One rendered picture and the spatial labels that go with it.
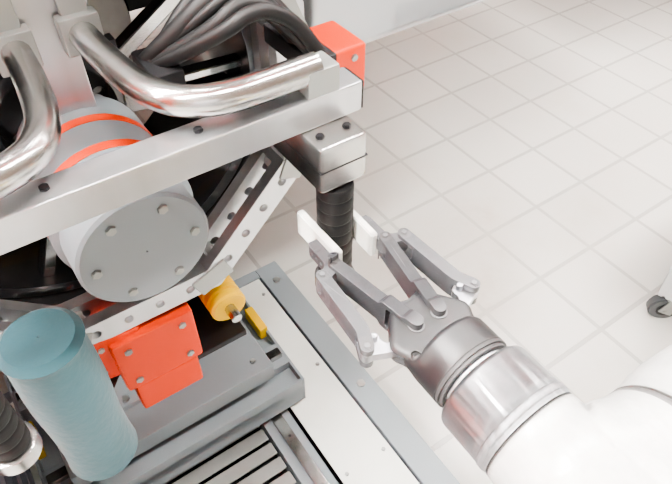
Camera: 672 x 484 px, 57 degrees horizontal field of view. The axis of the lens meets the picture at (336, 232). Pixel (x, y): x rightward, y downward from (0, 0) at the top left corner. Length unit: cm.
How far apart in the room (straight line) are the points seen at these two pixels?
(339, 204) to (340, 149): 6
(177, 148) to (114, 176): 5
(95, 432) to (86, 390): 8
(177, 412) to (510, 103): 163
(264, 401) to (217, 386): 10
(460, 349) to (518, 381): 5
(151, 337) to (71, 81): 39
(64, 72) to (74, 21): 6
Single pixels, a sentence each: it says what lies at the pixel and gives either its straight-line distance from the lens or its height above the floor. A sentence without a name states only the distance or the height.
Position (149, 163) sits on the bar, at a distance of 49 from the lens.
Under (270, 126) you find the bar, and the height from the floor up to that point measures 97.
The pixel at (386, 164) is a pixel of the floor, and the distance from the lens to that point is 201.
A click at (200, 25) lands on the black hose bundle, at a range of 57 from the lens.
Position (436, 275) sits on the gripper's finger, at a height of 83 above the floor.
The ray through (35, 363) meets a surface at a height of 74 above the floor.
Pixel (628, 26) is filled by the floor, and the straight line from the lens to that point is 304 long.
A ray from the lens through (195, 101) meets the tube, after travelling 49.
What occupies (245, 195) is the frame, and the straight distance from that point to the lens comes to 89.
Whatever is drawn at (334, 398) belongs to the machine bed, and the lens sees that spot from 137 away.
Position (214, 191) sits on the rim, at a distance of 92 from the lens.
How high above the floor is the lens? 128
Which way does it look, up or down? 46 degrees down
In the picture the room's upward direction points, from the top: straight up
